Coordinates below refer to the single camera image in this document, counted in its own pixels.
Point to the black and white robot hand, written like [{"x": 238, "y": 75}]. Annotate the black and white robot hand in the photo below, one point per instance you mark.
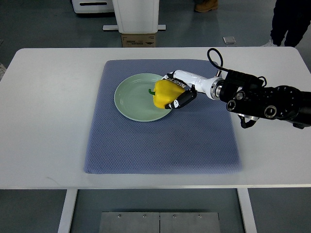
[{"x": 196, "y": 83}]

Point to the yellow bell pepper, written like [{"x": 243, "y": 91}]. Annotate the yellow bell pepper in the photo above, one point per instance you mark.
[{"x": 165, "y": 92}]

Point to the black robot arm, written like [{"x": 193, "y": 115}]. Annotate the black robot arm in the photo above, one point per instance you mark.
[{"x": 250, "y": 98}]

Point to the grey floor plate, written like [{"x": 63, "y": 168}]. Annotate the grey floor plate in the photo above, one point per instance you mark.
[{"x": 229, "y": 40}]

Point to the light green plate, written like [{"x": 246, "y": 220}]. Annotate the light green plate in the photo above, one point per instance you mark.
[{"x": 133, "y": 100}]

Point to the blue textured mat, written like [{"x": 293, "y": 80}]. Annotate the blue textured mat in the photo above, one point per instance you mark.
[{"x": 196, "y": 139}]

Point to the tan work boot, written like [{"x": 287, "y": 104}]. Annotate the tan work boot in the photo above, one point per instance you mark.
[{"x": 206, "y": 5}]

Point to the brown cardboard box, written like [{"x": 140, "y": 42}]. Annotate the brown cardboard box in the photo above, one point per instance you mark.
[{"x": 138, "y": 40}]

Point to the person in dark trousers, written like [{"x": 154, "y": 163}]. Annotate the person in dark trousers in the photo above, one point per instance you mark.
[{"x": 291, "y": 20}]

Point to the right white table leg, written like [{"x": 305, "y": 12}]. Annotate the right white table leg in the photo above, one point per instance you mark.
[{"x": 246, "y": 211}]

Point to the white table leg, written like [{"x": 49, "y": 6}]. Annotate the white table leg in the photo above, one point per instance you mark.
[
  {"x": 68, "y": 210},
  {"x": 246, "y": 211}
]

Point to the white cabinet with slot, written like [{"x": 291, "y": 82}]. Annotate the white cabinet with slot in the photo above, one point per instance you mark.
[{"x": 92, "y": 6}]

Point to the left white table leg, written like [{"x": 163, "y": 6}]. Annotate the left white table leg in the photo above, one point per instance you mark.
[{"x": 68, "y": 210}]

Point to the white pedestal base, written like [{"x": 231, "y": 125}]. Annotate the white pedestal base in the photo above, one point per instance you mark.
[{"x": 136, "y": 17}]

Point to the metal base plate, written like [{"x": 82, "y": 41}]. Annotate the metal base plate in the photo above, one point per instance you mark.
[{"x": 159, "y": 222}]

